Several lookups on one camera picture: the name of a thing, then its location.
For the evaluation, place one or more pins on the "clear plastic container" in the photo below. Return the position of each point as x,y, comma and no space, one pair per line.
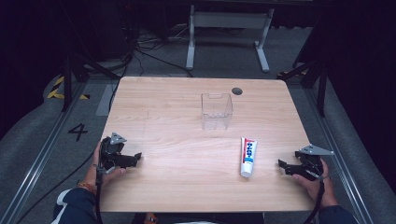
217,111

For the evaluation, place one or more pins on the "metal floor rail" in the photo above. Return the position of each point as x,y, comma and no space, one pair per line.
40,155
337,146

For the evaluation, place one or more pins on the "grey metal desk frame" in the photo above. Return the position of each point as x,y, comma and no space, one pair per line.
229,21

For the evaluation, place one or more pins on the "white toothpaste tube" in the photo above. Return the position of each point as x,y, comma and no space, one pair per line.
248,157

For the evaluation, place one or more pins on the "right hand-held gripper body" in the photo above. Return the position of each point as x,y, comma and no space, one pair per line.
312,161

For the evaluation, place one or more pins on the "black tripod stand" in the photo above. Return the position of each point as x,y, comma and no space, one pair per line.
73,74
314,79

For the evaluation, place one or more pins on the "person's right hand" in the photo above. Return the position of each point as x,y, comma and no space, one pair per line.
315,188

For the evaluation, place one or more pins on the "person's left hand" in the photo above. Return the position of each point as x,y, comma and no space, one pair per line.
104,176

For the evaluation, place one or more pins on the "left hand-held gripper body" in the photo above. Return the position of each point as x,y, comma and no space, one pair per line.
112,154

